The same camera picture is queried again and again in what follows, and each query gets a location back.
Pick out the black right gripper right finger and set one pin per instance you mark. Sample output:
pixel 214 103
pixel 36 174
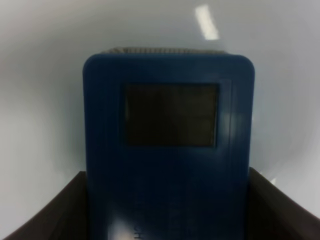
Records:
pixel 272 215

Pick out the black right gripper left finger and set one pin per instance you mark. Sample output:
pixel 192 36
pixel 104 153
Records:
pixel 64 218

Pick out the blue board eraser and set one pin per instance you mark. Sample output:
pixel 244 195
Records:
pixel 167 139

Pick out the white board with aluminium frame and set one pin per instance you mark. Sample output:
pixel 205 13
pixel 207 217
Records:
pixel 45 43

